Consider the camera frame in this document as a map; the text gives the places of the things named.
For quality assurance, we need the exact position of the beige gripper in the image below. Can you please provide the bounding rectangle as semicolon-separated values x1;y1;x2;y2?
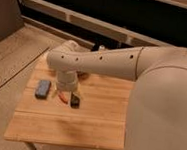
52;71;78;97

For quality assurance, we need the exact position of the beige ceramic cup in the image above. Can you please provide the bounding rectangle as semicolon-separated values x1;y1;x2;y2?
57;40;89;52

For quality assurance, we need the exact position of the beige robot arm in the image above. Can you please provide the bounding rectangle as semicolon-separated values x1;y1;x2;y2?
46;40;187;150

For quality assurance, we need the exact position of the orange carrot toy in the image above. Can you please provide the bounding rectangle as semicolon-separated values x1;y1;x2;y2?
58;91;68;104

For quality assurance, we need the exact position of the blue-grey sponge block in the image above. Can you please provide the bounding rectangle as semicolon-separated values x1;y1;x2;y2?
35;80;51;99

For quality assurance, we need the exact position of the black rectangular object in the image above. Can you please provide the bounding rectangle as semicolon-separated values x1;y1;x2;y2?
70;92;80;109

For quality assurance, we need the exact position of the wooden table board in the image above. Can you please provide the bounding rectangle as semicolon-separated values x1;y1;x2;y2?
4;56;133;150

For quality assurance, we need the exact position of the dark cabinet on left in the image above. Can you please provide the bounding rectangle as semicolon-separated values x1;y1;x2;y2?
0;0;24;41

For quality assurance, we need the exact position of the white metal rail frame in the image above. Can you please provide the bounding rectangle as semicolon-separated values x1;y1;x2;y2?
18;0;169;48

